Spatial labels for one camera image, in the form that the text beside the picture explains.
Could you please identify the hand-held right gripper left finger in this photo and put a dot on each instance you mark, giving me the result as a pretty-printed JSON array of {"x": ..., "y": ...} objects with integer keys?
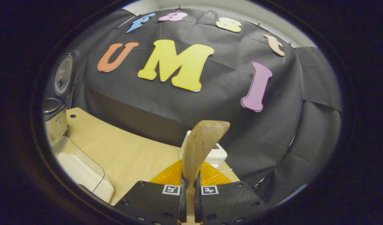
[{"x": 154, "y": 203}]

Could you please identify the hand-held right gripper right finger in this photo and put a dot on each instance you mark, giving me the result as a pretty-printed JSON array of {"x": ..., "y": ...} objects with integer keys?
[{"x": 229, "y": 203}]

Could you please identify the wooden spoon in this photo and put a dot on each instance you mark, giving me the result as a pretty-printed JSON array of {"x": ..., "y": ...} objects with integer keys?
[{"x": 202, "y": 140}]

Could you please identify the silver black rice cooker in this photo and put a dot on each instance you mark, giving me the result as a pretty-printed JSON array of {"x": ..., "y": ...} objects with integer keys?
[{"x": 55, "y": 120}]

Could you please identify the white toaster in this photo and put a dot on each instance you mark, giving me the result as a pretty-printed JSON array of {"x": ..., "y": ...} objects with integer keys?
[{"x": 219, "y": 156}]

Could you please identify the black backdrop cloth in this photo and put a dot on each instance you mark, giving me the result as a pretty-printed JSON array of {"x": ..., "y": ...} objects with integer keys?
[{"x": 241, "y": 131}]

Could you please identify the clear glass bowl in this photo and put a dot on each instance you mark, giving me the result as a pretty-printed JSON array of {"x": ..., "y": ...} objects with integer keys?
[{"x": 72, "y": 148}]

